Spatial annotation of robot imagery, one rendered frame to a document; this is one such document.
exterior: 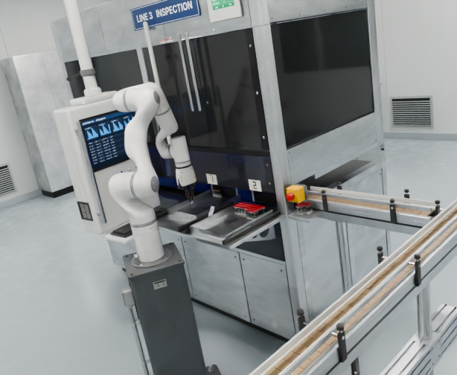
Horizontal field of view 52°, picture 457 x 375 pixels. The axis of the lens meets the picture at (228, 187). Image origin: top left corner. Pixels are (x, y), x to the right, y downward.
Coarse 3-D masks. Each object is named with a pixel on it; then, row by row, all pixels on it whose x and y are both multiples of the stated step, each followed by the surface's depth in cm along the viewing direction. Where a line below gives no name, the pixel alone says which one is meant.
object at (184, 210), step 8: (208, 192) 289; (200, 200) 283; (208, 200) 281; (216, 200) 279; (224, 200) 276; (232, 200) 268; (168, 208) 269; (176, 208) 273; (184, 208) 274; (192, 208) 272; (200, 208) 269; (208, 208) 267; (216, 208) 260; (176, 216) 264; (184, 216) 259; (192, 216) 253; (200, 216) 253
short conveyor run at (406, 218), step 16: (320, 192) 236; (336, 192) 237; (352, 192) 230; (320, 208) 236; (336, 208) 229; (352, 208) 222; (368, 208) 216; (384, 208) 214; (400, 208) 211; (416, 208) 201; (432, 208) 205; (368, 224) 218; (384, 224) 212; (400, 224) 206; (416, 224) 201
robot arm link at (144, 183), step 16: (128, 96) 210; (144, 96) 207; (144, 112) 207; (128, 128) 209; (144, 128) 210; (128, 144) 208; (144, 144) 210; (144, 160) 207; (144, 176) 202; (144, 192) 203
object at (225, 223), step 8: (232, 208) 257; (216, 216) 249; (224, 216) 252; (232, 216) 250; (240, 216) 248; (264, 216) 236; (200, 224) 242; (208, 224) 244; (216, 224) 243; (224, 224) 241; (232, 224) 239; (240, 224) 237; (248, 224) 229; (192, 232) 237; (200, 232) 232; (208, 232) 227; (216, 232) 232; (224, 232) 231; (232, 232) 222
